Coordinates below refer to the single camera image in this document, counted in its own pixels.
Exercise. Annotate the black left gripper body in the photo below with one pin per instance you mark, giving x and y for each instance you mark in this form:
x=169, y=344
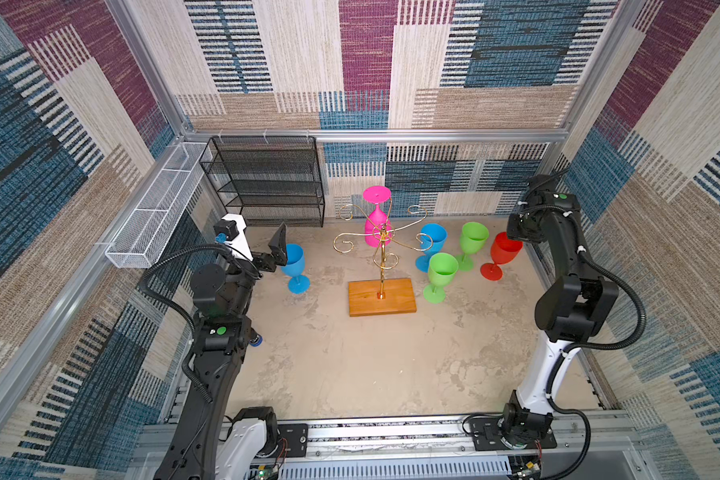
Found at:
x=263, y=265

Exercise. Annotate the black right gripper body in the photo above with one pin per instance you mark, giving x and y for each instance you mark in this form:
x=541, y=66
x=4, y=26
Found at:
x=525, y=227

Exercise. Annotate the red wine glass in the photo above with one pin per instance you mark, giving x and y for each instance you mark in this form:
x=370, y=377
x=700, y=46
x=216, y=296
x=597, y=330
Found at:
x=502, y=251

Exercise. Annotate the blue wine glass front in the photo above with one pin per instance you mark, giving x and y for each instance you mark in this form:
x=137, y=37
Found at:
x=294, y=269

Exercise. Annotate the blue wine glass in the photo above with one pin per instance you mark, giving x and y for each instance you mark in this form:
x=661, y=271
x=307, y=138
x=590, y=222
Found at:
x=432, y=238
x=294, y=269

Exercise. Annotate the green wine glass front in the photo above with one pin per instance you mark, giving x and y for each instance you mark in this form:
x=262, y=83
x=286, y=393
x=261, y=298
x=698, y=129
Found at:
x=472, y=239

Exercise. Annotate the green wine glass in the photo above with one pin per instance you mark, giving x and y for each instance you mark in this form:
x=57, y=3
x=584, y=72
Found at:
x=472, y=239
x=441, y=272

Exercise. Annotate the green wine glass back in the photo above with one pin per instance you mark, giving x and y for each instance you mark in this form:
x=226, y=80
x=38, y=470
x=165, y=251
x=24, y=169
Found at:
x=441, y=272

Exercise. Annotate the pink wine glass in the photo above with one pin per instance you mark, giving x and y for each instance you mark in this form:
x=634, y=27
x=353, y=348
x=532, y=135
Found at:
x=377, y=196

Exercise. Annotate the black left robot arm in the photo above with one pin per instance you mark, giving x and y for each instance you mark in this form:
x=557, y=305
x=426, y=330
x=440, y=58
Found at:
x=206, y=444

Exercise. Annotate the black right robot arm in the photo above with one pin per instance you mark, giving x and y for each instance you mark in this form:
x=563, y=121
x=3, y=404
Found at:
x=568, y=315

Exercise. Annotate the wooden rack base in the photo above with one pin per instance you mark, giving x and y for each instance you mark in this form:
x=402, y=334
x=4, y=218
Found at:
x=374, y=298

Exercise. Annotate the black mesh shelf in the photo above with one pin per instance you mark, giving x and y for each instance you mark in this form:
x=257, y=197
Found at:
x=267, y=180

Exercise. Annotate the blue stapler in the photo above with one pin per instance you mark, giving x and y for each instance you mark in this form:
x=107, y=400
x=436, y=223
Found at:
x=256, y=340

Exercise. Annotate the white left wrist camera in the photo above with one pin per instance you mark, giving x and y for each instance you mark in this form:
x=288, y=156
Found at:
x=230, y=232

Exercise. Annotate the gold wire glass rack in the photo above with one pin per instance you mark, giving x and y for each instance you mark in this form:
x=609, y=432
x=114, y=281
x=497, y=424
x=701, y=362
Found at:
x=382, y=258

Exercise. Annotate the white mesh wall basket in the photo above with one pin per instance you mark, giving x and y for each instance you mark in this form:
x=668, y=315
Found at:
x=141, y=241

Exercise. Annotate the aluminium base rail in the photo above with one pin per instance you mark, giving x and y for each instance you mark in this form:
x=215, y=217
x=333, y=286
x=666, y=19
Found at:
x=431, y=447

